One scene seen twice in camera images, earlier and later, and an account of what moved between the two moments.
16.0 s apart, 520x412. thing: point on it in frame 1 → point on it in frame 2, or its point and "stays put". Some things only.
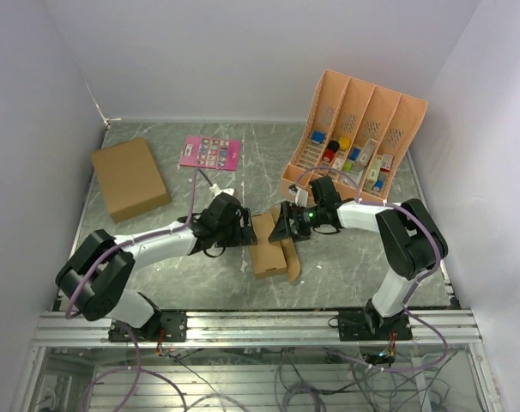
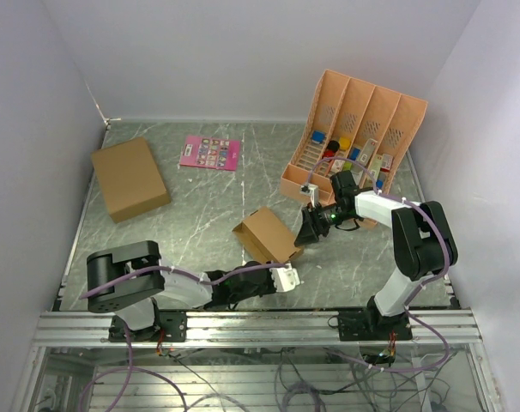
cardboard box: [272, 257] stays put
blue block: [318, 136] stays put
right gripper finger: [283, 227] → [307, 233]
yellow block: [344, 143] stays put
